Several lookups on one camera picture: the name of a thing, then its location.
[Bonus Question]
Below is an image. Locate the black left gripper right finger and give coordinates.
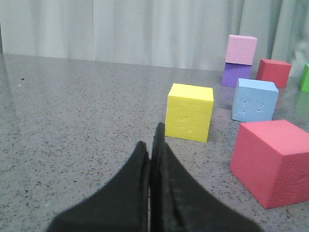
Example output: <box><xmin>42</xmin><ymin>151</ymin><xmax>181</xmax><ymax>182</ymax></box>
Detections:
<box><xmin>150</xmin><ymin>122</ymin><xmax>262</xmax><ymax>232</ymax></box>

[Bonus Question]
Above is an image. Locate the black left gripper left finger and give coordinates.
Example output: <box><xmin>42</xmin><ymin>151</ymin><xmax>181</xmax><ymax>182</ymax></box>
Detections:
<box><xmin>47</xmin><ymin>141</ymin><xmax>150</xmax><ymax>232</ymax></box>

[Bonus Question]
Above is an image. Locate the light blue foam cube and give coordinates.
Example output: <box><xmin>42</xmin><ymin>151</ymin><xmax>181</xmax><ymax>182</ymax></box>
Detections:
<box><xmin>231</xmin><ymin>78</ymin><xmax>279</xmax><ymax>122</ymax></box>

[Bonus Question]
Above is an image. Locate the yellow foam cube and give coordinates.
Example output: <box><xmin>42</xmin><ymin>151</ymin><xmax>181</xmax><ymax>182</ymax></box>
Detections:
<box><xmin>165</xmin><ymin>83</ymin><xmax>214</xmax><ymax>143</ymax></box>

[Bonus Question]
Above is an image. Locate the large red foam cube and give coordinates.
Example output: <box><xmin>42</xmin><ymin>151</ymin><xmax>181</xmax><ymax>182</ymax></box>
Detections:
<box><xmin>230</xmin><ymin>120</ymin><xmax>309</xmax><ymax>209</ymax></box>

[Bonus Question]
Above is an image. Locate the purple foam cube under pink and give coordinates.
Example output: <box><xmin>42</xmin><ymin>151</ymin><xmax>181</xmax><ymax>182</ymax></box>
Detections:
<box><xmin>222</xmin><ymin>63</ymin><xmax>252</xmax><ymax>87</ymax></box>

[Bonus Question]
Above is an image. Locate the small red foam cube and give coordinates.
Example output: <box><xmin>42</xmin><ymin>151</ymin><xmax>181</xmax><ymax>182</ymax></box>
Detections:
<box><xmin>256</xmin><ymin>58</ymin><xmax>292</xmax><ymax>88</ymax></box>

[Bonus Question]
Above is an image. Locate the grey-green curtain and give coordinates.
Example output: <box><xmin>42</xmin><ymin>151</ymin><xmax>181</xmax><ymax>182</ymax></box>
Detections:
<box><xmin>0</xmin><ymin>0</ymin><xmax>309</xmax><ymax>76</ymax></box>

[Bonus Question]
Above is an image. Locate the green foam cube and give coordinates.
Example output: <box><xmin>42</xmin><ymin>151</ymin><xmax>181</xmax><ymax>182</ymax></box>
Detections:
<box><xmin>299</xmin><ymin>63</ymin><xmax>309</xmax><ymax>93</ymax></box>

